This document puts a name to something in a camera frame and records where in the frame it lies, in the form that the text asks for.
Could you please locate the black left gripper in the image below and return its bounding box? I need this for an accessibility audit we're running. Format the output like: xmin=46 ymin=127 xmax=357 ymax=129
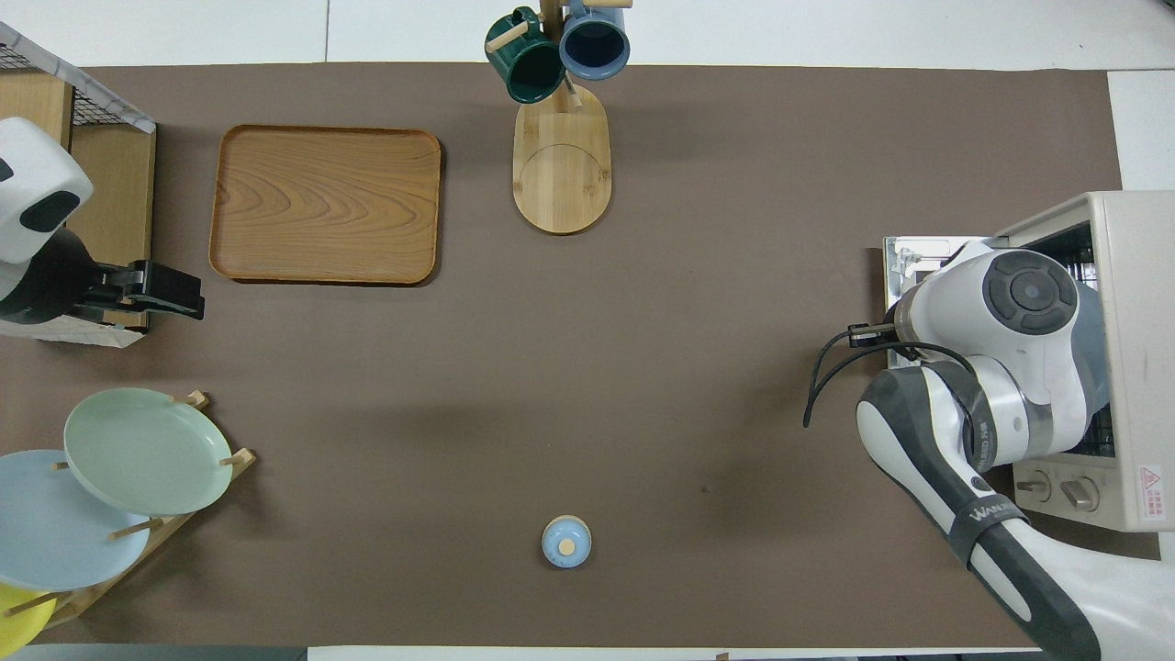
xmin=0 ymin=229 xmax=207 ymax=326

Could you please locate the cream toaster oven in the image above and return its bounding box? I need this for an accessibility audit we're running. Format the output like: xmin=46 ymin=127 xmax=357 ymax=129
xmin=996 ymin=191 xmax=1175 ymax=533

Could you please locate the pale green plate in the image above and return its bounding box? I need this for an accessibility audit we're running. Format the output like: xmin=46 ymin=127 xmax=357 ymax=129
xmin=62 ymin=387 xmax=235 ymax=517

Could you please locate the wooden serving tray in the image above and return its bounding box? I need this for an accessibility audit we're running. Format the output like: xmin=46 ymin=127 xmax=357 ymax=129
xmin=208 ymin=125 xmax=443 ymax=286

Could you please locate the wooden plate rack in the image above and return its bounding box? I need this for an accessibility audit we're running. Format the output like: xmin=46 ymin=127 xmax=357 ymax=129
xmin=26 ymin=390 xmax=258 ymax=631

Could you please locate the light blue racked plate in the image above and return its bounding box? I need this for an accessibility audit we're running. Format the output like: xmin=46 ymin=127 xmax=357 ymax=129
xmin=0 ymin=449 xmax=153 ymax=593

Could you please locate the yellow plate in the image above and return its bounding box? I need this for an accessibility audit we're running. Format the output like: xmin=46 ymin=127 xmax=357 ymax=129
xmin=0 ymin=582 xmax=59 ymax=658

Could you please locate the wooden mug tree stand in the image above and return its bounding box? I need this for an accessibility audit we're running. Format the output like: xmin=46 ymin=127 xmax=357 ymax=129
xmin=485 ymin=0 xmax=634 ymax=236

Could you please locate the dark green mug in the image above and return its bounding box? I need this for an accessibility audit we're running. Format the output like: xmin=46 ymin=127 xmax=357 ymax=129
xmin=485 ymin=7 xmax=567 ymax=105

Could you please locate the small blue lid wooden knob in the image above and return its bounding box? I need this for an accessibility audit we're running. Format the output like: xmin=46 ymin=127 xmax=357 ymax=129
xmin=541 ymin=515 xmax=593 ymax=570

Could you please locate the brown table mat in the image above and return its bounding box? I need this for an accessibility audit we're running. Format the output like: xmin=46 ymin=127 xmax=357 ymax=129
xmin=0 ymin=62 xmax=1162 ymax=651

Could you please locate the blue mug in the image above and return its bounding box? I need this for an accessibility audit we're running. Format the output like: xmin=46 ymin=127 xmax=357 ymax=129
xmin=558 ymin=4 xmax=632 ymax=82

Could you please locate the wire basket wooden shelf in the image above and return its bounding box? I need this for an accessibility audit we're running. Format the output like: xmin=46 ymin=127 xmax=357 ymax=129
xmin=0 ymin=69 xmax=158 ymax=348

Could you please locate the black wire basket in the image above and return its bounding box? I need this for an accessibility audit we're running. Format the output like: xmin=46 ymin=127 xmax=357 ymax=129
xmin=0 ymin=41 xmax=104 ymax=129

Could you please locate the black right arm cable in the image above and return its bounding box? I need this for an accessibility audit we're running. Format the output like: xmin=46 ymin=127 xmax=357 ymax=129
xmin=803 ymin=322 xmax=976 ymax=429

